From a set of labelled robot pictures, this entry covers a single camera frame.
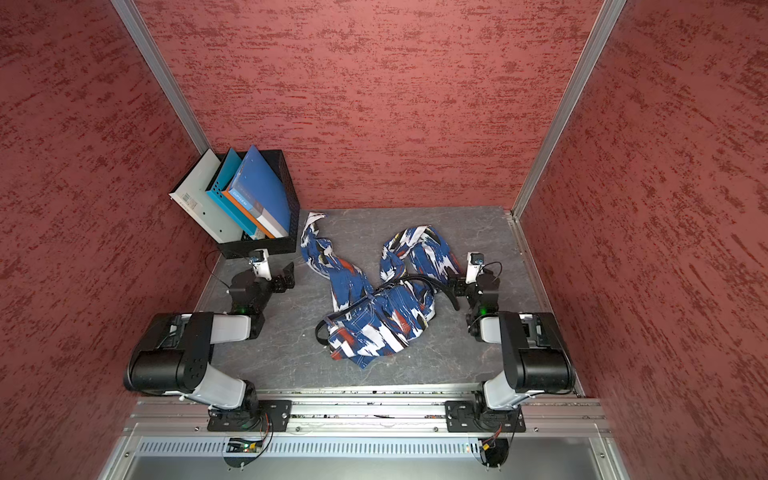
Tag teal folder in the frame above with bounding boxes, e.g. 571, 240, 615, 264
205, 149, 265, 243

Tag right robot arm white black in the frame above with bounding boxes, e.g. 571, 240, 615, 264
446, 269, 576, 432

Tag right corner aluminium profile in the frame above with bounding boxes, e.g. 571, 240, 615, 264
511, 0, 626, 223

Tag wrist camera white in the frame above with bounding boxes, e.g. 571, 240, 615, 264
465, 252, 485, 284
248, 249, 272, 280

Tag black file box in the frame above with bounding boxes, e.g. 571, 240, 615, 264
207, 146, 300, 259

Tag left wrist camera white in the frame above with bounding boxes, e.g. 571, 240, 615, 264
248, 249, 272, 280

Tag black leather belt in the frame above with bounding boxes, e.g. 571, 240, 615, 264
314, 273, 462, 347

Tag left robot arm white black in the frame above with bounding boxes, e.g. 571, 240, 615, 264
123, 261, 295, 433

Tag left corner aluminium profile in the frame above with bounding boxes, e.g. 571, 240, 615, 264
110, 0, 211, 154

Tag corner aluminium profile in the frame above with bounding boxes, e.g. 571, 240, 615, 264
110, 0, 211, 154
511, 0, 626, 223

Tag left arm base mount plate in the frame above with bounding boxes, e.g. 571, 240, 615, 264
207, 400, 293, 433

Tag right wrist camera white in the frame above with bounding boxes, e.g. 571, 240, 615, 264
465, 252, 485, 284

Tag blue patterned trousers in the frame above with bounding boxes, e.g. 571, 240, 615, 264
300, 212, 461, 369

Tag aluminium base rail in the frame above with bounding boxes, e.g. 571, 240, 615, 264
122, 383, 613, 439

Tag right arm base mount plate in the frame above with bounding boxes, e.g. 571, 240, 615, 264
444, 401, 526, 433

